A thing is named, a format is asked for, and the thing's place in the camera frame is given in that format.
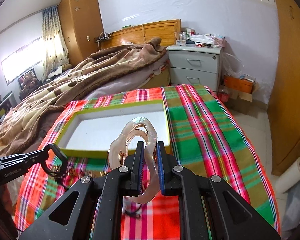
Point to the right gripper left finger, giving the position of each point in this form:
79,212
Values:
135,164

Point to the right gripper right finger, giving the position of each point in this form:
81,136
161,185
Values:
165,163

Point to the translucent pink hair claw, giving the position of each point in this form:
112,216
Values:
144,155

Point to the black fitness band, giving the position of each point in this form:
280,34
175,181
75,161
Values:
59,164

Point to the brown patterned blanket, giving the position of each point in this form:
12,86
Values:
21,125

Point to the plaid red green cloth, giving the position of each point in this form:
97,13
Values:
204,137

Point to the yellow-green shallow cardboard box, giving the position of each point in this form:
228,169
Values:
90,132

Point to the grey bedside drawer cabinet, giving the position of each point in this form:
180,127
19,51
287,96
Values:
195,65

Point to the orange storage box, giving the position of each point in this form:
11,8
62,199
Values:
240,85

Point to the patterned window curtain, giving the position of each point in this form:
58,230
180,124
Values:
56,52

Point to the clear glass cup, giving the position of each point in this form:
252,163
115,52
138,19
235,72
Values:
180,38

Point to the clutter on nightstand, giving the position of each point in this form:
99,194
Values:
205,40

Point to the white paper roll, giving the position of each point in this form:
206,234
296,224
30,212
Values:
289,178

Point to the wooden headboard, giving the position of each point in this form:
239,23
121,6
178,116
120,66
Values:
143,33

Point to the wooden wardrobe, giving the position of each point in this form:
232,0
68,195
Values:
284,103

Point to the tall wooden corner cabinet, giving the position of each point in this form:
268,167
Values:
81,24

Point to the teddy bear picture frame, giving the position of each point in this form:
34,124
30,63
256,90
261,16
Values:
28,80

